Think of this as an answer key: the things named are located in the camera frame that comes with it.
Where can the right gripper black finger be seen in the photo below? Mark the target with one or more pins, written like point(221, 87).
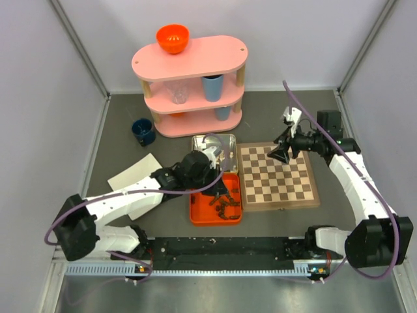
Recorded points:
point(280, 153)
point(283, 137)

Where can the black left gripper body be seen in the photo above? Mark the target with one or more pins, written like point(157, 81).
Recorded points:
point(206, 175)

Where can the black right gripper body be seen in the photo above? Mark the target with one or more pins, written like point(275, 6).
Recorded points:
point(303, 142)

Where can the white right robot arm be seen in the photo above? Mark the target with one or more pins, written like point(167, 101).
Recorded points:
point(380, 235)

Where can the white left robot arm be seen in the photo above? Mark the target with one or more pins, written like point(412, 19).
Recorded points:
point(82, 226)

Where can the wooden chess board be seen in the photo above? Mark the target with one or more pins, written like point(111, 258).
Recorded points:
point(268, 184)

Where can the orange tin box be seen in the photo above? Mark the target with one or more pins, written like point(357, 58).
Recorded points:
point(224, 210)

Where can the white paper sheet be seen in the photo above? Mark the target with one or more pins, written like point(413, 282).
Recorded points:
point(132, 175)

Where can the blue cup bottom shelf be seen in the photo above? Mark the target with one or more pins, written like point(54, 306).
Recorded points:
point(222, 114)

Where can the blue cup shelf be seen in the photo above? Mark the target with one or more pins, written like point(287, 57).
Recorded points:
point(222, 114)
point(212, 87)

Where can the dark blue mug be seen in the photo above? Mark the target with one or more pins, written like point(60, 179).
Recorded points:
point(144, 132)

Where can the pink three-tier shelf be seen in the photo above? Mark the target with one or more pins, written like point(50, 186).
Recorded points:
point(205, 56)

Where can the clear glass cup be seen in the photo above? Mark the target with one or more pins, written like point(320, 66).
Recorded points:
point(178, 90)

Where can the blue cup middle shelf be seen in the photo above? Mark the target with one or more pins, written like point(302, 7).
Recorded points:
point(212, 87)

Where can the orange bowl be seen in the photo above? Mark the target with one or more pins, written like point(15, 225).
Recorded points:
point(173, 38)

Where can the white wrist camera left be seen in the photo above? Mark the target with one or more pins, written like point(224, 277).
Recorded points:
point(212, 153)

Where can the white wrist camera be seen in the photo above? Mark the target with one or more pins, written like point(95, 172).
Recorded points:
point(292, 117)
point(212, 153)

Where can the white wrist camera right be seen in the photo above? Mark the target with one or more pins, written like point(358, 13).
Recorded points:
point(292, 117)

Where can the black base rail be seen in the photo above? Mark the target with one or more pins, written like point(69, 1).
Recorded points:
point(230, 253)

